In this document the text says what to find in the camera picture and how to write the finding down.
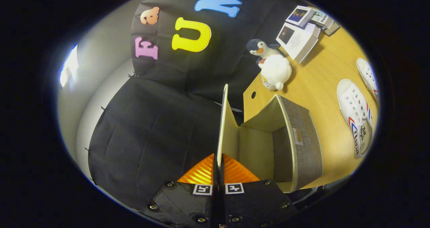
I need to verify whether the white book with dark photo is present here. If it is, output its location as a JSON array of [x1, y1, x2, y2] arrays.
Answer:
[[276, 22, 320, 64]]

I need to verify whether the white canvas shoe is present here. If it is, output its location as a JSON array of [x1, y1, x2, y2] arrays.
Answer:
[[337, 79, 374, 159], [356, 58, 380, 104]]

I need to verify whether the penguin plush toy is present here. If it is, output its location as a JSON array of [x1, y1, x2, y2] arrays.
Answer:
[[246, 38, 285, 64]]

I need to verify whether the blue cover book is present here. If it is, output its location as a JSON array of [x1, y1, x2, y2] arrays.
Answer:
[[285, 5, 316, 28]]

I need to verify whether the dark cover book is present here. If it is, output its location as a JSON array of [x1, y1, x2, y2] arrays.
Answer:
[[322, 22, 340, 37]]

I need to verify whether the grey fabric storage box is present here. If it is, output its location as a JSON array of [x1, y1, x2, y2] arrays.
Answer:
[[217, 83, 324, 193]]

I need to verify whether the teal cover book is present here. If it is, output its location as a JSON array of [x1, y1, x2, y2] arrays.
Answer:
[[310, 9, 335, 29]]

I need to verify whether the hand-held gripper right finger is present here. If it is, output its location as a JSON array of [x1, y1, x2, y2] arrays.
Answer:
[[219, 153, 298, 228]]

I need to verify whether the plain white book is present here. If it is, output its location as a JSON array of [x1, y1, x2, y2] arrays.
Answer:
[[303, 22, 321, 38]]

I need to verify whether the white plush toy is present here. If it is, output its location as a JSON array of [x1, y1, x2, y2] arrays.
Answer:
[[260, 54, 293, 91]]

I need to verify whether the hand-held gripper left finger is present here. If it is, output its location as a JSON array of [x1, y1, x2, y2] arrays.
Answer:
[[140, 153, 218, 228]]

